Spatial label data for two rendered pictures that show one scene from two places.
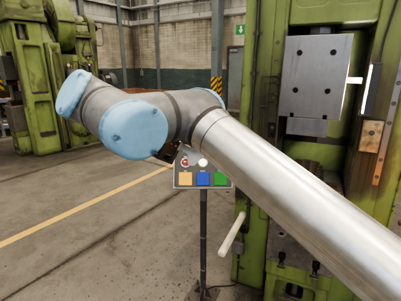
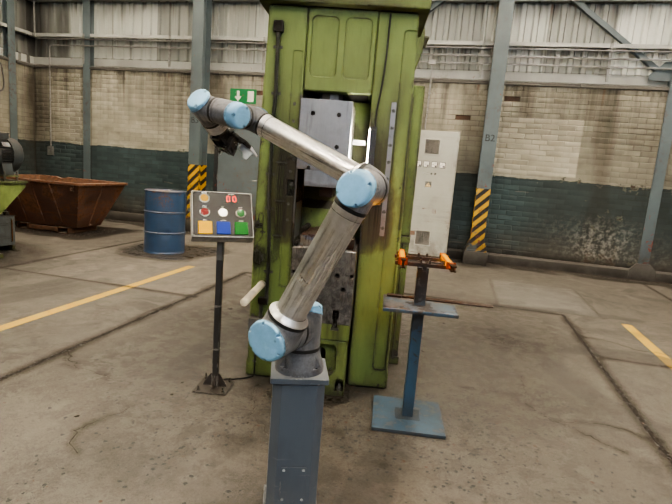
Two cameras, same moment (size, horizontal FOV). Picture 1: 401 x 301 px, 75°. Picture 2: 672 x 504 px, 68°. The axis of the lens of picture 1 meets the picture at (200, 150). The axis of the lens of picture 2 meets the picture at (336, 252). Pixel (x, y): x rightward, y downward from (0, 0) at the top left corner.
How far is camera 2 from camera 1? 1.51 m
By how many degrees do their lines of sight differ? 22
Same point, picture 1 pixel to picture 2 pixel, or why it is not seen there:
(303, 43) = (315, 105)
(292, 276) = not seen: hidden behind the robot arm
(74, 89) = (204, 96)
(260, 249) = not seen: hidden behind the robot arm
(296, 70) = (310, 127)
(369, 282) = (324, 159)
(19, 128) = not seen: outside the picture
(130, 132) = (238, 113)
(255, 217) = (275, 285)
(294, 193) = (302, 139)
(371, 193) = (379, 244)
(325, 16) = (333, 86)
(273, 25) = (289, 88)
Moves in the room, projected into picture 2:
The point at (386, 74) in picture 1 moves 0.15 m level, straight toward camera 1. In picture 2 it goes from (381, 137) to (377, 135)
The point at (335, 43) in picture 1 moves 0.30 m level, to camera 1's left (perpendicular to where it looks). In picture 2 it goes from (340, 107) to (289, 101)
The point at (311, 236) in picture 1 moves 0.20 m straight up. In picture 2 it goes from (308, 151) to (312, 92)
